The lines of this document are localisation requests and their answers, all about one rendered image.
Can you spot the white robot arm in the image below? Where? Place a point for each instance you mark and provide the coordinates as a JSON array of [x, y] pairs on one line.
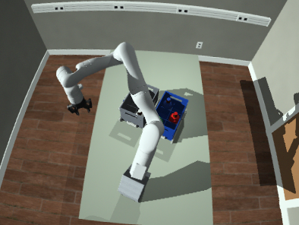
[[139, 92]]

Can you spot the blue divided crate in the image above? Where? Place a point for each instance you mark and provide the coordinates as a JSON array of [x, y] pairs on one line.
[[164, 113]]

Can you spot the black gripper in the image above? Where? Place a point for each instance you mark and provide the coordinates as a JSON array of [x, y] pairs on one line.
[[82, 104]]

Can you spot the dark blue bottle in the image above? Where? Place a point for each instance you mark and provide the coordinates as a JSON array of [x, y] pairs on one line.
[[167, 104]]

